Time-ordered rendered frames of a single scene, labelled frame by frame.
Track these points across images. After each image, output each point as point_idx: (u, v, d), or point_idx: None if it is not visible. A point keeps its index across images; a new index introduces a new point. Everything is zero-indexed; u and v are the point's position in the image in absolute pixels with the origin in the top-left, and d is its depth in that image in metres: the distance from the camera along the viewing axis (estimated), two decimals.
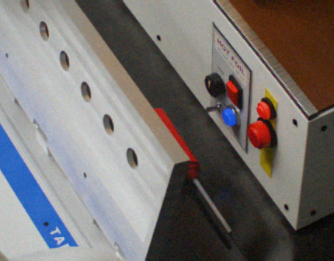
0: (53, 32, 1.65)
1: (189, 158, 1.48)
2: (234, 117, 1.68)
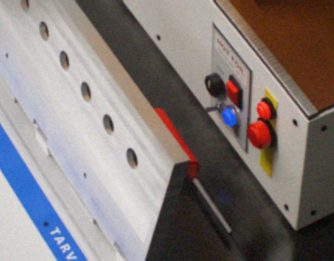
0: (53, 32, 1.65)
1: (189, 158, 1.48)
2: (234, 117, 1.68)
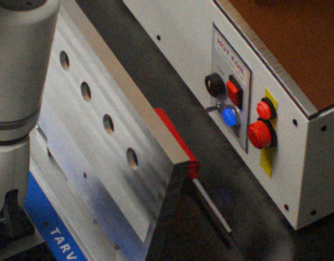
0: None
1: (189, 158, 1.48)
2: (234, 117, 1.68)
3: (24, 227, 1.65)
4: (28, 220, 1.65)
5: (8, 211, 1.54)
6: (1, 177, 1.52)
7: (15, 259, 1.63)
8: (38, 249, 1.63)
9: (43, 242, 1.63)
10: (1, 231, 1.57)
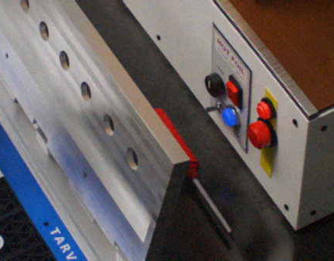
0: (53, 32, 1.65)
1: (189, 158, 1.48)
2: (234, 117, 1.68)
3: (34, 242, 1.64)
4: (37, 234, 1.64)
5: None
6: None
7: (15, 259, 1.63)
8: (38, 249, 1.63)
9: (43, 242, 1.63)
10: None
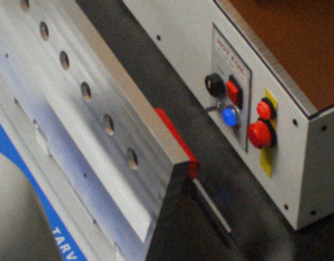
0: (53, 32, 1.65)
1: (189, 158, 1.48)
2: (234, 117, 1.68)
3: None
4: None
5: None
6: None
7: None
8: None
9: None
10: None
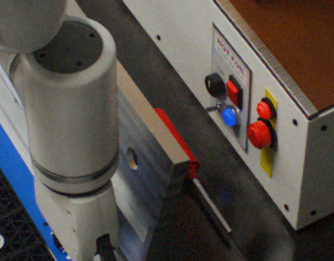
0: None
1: (189, 158, 1.48)
2: (234, 117, 1.68)
3: (35, 241, 1.64)
4: (38, 234, 1.64)
5: (102, 255, 1.52)
6: (88, 226, 1.49)
7: (14, 259, 1.63)
8: (36, 249, 1.63)
9: (41, 242, 1.63)
10: None
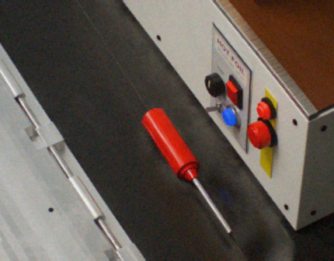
0: None
1: None
2: (234, 117, 1.68)
3: None
4: None
5: None
6: None
7: None
8: None
9: None
10: None
